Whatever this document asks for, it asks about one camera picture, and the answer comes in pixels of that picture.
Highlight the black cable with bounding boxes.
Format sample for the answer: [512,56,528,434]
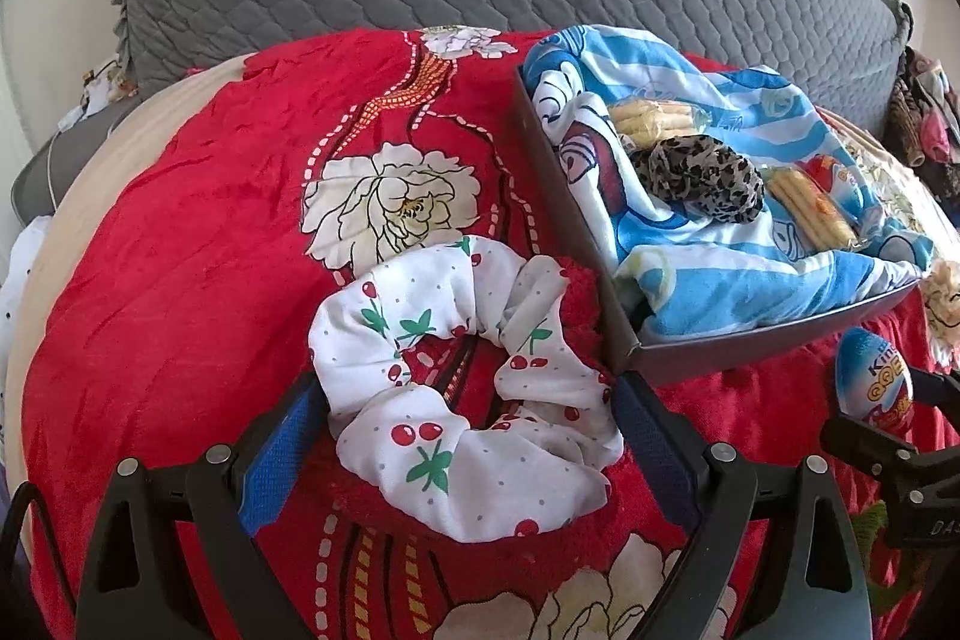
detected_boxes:
[0,479,47,581]

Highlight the grey side cushion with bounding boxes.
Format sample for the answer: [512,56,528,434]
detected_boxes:
[11,92,143,221]

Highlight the chocolate egg with red half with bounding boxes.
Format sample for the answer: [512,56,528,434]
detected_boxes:
[835,326,916,438]

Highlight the red floral blanket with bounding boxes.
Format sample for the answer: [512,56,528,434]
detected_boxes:
[22,29,960,640]

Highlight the grey cardboard box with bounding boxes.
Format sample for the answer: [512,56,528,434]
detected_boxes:
[512,59,920,388]

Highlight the pile of clothes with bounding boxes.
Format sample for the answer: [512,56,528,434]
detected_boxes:
[883,46,960,199]

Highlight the leopard print scrunchie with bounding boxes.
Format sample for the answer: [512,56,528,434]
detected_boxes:
[628,134,766,226]

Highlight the large wafer packet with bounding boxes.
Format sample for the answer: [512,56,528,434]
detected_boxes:
[607,98,710,145]

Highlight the white dotted cloth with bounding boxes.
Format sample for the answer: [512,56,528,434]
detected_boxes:
[0,216,50,341]

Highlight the beige organza scrunchie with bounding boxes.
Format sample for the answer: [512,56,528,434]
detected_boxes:
[919,257,960,348]

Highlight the white charger with cable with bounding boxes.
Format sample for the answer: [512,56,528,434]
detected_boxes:
[45,59,140,214]

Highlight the green terry hair tie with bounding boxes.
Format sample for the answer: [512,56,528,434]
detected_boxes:
[851,503,912,615]

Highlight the small yellow wafer packet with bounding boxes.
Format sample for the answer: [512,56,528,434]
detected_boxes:
[763,166,860,253]

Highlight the chocolate egg with blue half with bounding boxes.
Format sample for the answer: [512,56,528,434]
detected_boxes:
[806,155,875,214]

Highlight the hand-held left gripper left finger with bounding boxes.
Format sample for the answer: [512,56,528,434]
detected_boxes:
[75,371,327,640]

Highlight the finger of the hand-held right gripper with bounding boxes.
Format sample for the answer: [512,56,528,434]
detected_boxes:
[821,416,920,498]
[911,370,960,408]

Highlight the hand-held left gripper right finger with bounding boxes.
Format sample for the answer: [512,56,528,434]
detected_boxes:
[611,371,875,640]

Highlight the blue striped cartoon cloth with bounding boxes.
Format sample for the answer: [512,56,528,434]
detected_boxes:
[523,23,935,345]

